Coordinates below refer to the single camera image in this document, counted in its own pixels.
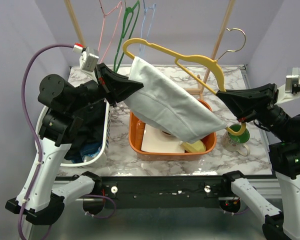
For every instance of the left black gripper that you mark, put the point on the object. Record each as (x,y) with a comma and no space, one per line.
(114,86)

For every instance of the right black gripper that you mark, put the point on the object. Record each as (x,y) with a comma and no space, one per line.
(243,101)

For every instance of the grey white garment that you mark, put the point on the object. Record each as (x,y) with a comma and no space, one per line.
(166,106)

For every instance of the black garment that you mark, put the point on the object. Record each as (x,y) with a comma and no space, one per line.
(92,129)

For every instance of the dark blue denim skirt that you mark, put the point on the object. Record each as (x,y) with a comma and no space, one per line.
(88,150)

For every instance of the green hanger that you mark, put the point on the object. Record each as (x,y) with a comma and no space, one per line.
(130,17)

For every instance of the pink wire hanger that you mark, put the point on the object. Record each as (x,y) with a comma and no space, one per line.
(110,21)

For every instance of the light blue hanger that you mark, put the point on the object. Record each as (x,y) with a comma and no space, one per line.
(149,11)

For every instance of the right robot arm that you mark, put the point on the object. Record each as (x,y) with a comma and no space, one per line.
(285,160)

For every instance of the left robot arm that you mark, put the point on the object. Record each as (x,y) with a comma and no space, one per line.
(69,108)

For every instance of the wooden clothes rack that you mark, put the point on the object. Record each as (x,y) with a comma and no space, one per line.
(211,63)

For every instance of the orange plastic tub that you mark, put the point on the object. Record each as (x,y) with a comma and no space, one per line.
(136,131)

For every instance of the white floral mug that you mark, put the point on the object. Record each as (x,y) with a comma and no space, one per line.
(231,146)

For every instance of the yellow cup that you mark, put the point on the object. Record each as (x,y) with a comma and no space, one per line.
(196,147)

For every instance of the white square plate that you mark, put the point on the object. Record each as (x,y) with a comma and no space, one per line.
(154,141)

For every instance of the white laundry basket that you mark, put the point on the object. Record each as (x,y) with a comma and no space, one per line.
(103,142)

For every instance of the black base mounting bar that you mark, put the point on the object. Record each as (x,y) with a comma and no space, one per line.
(153,192)

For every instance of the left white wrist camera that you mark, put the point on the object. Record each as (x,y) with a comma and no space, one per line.
(88,60)

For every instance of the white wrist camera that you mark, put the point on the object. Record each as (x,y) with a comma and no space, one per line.
(290,91)
(88,60)

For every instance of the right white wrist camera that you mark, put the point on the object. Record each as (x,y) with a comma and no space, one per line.
(290,91)

